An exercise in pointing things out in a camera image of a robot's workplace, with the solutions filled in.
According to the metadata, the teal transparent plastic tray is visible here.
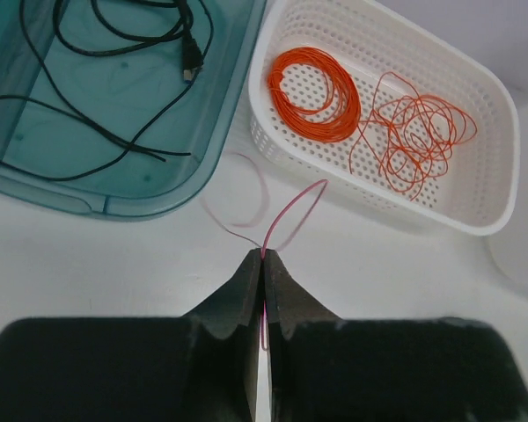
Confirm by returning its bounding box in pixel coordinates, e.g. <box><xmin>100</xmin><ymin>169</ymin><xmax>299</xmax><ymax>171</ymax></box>
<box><xmin>0</xmin><ymin>1</ymin><xmax>266</xmax><ymax>221</ymax></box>

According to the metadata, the thin black cable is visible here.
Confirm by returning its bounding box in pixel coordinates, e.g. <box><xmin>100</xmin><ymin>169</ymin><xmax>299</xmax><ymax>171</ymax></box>
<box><xmin>0</xmin><ymin>0</ymin><xmax>194</xmax><ymax>182</ymax></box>

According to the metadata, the white perforated plastic basket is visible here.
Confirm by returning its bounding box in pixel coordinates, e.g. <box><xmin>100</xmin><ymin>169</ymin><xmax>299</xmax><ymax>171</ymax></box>
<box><xmin>248</xmin><ymin>1</ymin><xmax>520</xmax><ymax>236</ymax></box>

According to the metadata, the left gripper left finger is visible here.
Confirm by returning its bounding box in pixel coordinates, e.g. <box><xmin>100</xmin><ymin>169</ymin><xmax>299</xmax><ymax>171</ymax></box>
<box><xmin>183</xmin><ymin>249</ymin><xmax>263</xmax><ymax>421</ymax></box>

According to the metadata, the coiled black cable in tray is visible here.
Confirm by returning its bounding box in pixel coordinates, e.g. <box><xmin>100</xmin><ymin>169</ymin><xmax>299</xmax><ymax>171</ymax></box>
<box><xmin>52</xmin><ymin>0</ymin><xmax>216</xmax><ymax>84</ymax></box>

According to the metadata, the orange wire coil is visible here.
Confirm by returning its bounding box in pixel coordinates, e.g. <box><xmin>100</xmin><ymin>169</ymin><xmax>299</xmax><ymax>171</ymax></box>
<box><xmin>266</xmin><ymin>47</ymin><xmax>362</xmax><ymax>144</ymax></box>

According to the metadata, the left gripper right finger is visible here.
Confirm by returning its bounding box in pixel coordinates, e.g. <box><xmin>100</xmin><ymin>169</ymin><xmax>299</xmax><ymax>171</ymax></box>
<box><xmin>262</xmin><ymin>249</ymin><xmax>341</xmax><ymax>421</ymax></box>

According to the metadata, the pink wire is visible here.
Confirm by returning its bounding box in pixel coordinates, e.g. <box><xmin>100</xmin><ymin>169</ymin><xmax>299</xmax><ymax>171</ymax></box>
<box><xmin>200</xmin><ymin>152</ymin><xmax>329</xmax><ymax>352</ymax></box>

